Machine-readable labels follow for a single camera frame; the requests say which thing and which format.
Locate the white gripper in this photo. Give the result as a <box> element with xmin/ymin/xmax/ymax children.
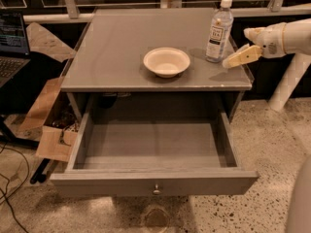
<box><xmin>223</xmin><ymin>22</ymin><xmax>286</xmax><ymax>69</ymax></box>

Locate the clear plastic water bottle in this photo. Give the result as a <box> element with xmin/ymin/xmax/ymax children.
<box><xmin>206</xmin><ymin>0</ymin><xmax>233</xmax><ymax>63</ymax></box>

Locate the metal railing frame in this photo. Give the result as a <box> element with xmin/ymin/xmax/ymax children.
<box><xmin>0</xmin><ymin>0</ymin><xmax>311</xmax><ymax>25</ymax></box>

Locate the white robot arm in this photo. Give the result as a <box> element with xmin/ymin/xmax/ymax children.
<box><xmin>223</xmin><ymin>18</ymin><xmax>311</xmax><ymax>69</ymax></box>

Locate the round metal drawer knob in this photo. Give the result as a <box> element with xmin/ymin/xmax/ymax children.
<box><xmin>153</xmin><ymin>184</ymin><xmax>161</xmax><ymax>195</ymax></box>

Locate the open laptop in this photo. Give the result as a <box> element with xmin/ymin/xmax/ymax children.
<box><xmin>0</xmin><ymin>9</ymin><xmax>30</xmax><ymax>87</ymax></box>

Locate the black floor cable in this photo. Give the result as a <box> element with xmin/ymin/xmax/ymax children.
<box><xmin>0</xmin><ymin>143</ymin><xmax>31</xmax><ymax>233</ymax></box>

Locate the white paper bowl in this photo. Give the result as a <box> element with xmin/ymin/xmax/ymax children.
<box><xmin>143</xmin><ymin>48</ymin><xmax>190</xmax><ymax>78</ymax></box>

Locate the white diagonal support post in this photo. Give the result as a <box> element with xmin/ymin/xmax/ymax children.
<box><xmin>268</xmin><ymin>53</ymin><xmax>311</xmax><ymax>112</ymax></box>

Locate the grey cabinet with glass top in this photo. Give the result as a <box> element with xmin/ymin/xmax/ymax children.
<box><xmin>59</xmin><ymin>7</ymin><xmax>254</xmax><ymax>121</ymax></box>

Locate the grey open top drawer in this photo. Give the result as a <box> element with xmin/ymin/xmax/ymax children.
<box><xmin>49</xmin><ymin>110</ymin><xmax>259</xmax><ymax>198</ymax></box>

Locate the open cardboard box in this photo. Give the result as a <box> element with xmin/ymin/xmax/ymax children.
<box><xmin>19</xmin><ymin>22</ymin><xmax>77</xmax><ymax>162</ymax></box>

